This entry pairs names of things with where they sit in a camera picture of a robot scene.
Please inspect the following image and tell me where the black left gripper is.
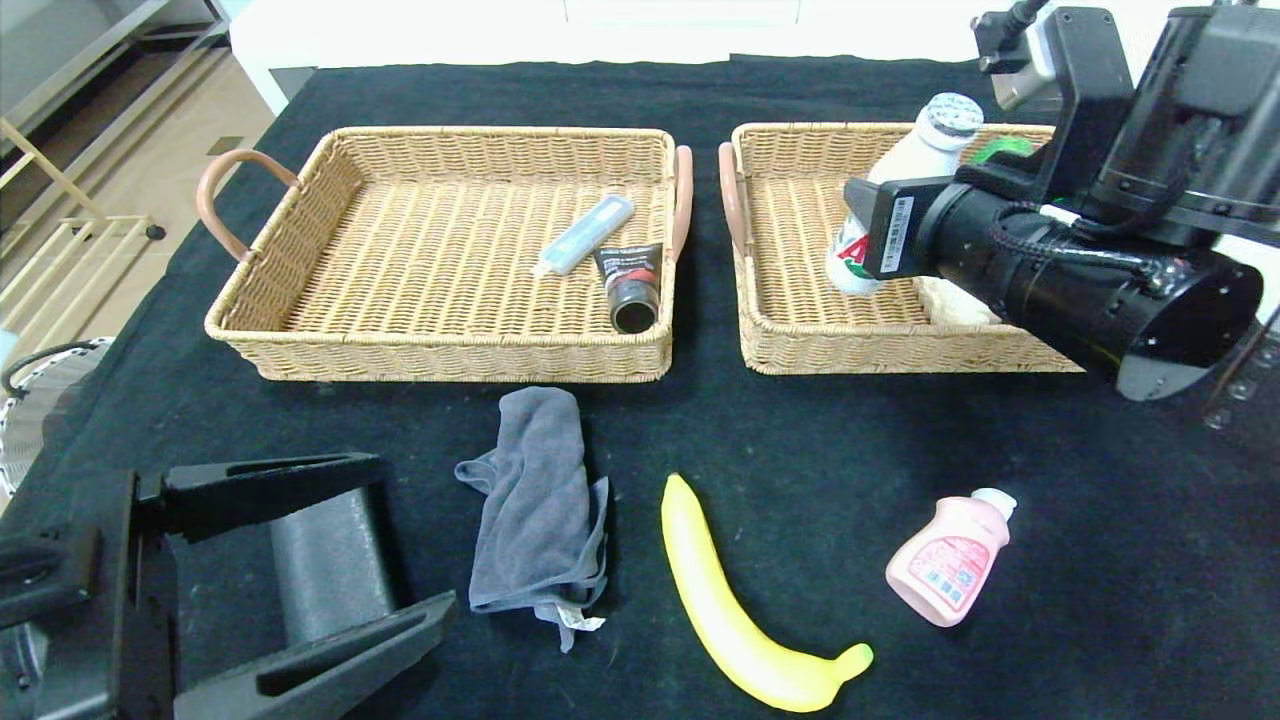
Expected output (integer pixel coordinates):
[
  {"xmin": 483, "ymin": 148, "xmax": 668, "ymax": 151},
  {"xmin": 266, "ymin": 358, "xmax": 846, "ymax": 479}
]
[{"xmin": 0, "ymin": 452, "xmax": 458, "ymax": 720}]

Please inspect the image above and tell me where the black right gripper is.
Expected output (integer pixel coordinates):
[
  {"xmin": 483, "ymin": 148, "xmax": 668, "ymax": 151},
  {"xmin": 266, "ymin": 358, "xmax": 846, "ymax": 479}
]
[{"xmin": 843, "ymin": 175, "xmax": 1001, "ymax": 309}]

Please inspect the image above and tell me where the white milk bottle green label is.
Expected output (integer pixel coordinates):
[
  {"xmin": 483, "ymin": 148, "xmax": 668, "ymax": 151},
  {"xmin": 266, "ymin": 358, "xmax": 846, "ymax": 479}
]
[{"xmin": 826, "ymin": 92, "xmax": 986, "ymax": 298}]

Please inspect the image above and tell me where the ridged toy bread loaf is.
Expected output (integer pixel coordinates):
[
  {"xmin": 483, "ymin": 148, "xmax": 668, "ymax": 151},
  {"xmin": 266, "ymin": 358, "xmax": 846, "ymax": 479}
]
[{"xmin": 915, "ymin": 275, "xmax": 1003, "ymax": 327}]

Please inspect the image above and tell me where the grey cloth towel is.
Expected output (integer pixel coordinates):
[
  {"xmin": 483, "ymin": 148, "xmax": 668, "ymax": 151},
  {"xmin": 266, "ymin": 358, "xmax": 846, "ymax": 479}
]
[{"xmin": 455, "ymin": 387, "xmax": 613, "ymax": 654}]

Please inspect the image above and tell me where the pink bottle with white cap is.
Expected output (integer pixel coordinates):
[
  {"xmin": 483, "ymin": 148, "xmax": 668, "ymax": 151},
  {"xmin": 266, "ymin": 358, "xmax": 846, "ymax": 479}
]
[{"xmin": 884, "ymin": 487, "xmax": 1018, "ymax": 628}]

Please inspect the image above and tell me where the yellow toy banana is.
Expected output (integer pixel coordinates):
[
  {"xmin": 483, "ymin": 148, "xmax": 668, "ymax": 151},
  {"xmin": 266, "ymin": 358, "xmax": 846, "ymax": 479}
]
[{"xmin": 661, "ymin": 473, "xmax": 875, "ymax": 713}]

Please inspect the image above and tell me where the black leather case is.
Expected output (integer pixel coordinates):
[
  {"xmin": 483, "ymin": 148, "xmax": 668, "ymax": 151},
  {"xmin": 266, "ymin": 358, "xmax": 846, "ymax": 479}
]
[{"xmin": 268, "ymin": 488, "xmax": 423, "ymax": 720}]

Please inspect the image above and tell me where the green toy fruit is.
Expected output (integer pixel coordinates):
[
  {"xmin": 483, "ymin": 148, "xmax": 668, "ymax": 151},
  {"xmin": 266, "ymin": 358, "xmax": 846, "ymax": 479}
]
[{"xmin": 965, "ymin": 135, "xmax": 1037, "ymax": 167}]

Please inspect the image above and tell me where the black tablecloth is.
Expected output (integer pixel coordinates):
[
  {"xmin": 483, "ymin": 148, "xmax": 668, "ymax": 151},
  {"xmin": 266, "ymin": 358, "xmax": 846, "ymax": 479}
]
[{"xmin": 0, "ymin": 55, "xmax": 1280, "ymax": 720}]

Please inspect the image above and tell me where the black tube with red label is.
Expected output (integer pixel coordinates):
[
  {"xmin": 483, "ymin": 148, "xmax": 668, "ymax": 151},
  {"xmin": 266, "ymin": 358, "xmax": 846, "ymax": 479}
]
[{"xmin": 594, "ymin": 243, "xmax": 665, "ymax": 336}]

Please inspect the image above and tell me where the translucent grey flat tube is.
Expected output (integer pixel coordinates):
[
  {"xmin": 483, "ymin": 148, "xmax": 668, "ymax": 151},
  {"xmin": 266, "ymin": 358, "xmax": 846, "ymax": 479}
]
[{"xmin": 536, "ymin": 194, "xmax": 638, "ymax": 278}]

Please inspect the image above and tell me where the beige wooden rack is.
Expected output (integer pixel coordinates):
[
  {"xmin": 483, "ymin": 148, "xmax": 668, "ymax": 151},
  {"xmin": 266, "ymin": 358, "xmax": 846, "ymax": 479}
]
[{"xmin": 0, "ymin": 115, "xmax": 169, "ymax": 351}]

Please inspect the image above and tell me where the grey metal shelf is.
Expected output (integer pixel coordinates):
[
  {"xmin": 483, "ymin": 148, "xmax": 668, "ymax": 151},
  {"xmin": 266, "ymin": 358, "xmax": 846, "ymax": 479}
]
[{"xmin": 0, "ymin": 0, "xmax": 233, "ymax": 216}]

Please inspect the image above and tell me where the wicker basket with brown handles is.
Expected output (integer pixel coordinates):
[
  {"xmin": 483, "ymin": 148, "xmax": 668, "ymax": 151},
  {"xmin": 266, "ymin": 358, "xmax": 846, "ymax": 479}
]
[
  {"xmin": 197, "ymin": 126, "xmax": 695, "ymax": 384},
  {"xmin": 718, "ymin": 122, "xmax": 1086, "ymax": 376}
]

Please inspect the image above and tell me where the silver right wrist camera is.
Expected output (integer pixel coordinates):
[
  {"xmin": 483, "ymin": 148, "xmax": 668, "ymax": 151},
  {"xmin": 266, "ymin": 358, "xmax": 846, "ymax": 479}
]
[{"xmin": 990, "ymin": 20, "xmax": 1063, "ymax": 113}]

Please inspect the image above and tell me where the white wire fan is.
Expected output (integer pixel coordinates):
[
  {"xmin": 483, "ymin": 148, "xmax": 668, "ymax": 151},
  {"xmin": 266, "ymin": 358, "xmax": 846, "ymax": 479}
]
[{"xmin": 0, "ymin": 338, "xmax": 119, "ymax": 493}]

